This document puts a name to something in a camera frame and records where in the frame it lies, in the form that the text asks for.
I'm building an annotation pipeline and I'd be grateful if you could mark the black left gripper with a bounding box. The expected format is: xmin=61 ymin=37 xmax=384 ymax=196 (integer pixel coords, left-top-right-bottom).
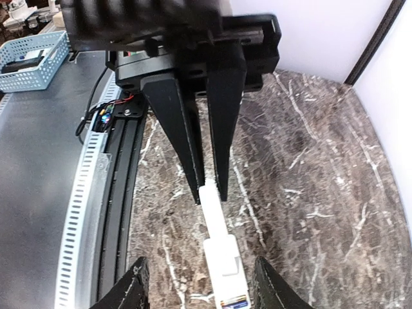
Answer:
xmin=106 ymin=14 xmax=281 ymax=205

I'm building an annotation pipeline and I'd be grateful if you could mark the black front frame rail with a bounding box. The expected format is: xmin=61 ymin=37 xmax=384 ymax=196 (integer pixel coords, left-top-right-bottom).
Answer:
xmin=91 ymin=95 xmax=148 ymax=304

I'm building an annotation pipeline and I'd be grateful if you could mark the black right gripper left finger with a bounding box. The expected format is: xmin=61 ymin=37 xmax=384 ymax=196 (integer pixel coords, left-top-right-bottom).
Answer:
xmin=90 ymin=256 xmax=150 ymax=309

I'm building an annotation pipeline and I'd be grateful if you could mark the white slotted cable duct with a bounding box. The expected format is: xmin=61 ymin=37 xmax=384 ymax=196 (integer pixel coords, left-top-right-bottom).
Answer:
xmin=53 ymin=72 xmax=122 ymax=309

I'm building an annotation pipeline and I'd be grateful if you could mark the white remote control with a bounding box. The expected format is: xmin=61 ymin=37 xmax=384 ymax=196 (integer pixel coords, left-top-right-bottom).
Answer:
xmin=199 ymin=180 xmax=251 ymax=308

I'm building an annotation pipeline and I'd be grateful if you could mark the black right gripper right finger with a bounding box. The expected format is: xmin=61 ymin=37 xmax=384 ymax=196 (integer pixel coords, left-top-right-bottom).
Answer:
xmin=252 ymin=256 xmax=313 ymax=309

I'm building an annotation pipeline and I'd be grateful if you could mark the small circuit board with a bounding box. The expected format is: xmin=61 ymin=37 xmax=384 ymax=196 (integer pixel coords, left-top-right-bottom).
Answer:
xmin=93 ymin=103 xmax=115 ymax=133

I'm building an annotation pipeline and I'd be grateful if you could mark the blue plastic basket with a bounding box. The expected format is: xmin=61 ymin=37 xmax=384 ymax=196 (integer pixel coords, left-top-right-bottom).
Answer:
xmin=1 ymin=31 xmax=69 ymax=93

